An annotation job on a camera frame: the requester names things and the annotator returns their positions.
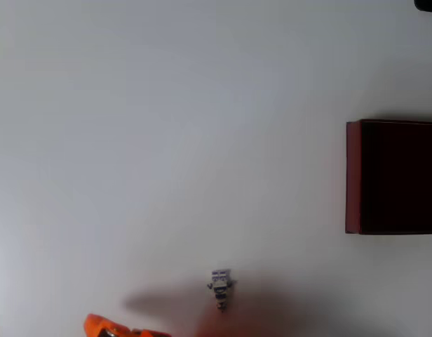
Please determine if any dark red open box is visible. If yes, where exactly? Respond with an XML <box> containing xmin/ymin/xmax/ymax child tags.
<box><xmin>344</xmin><ymin>119</ymin><xmax>432</xmax><ymax>235</ymax></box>

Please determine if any small white toy figure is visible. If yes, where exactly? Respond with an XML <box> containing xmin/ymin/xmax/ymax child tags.
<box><xmin>206</xmin><ymin>268</ymin><xmax>237</xmax><ymax>312</ymax></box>

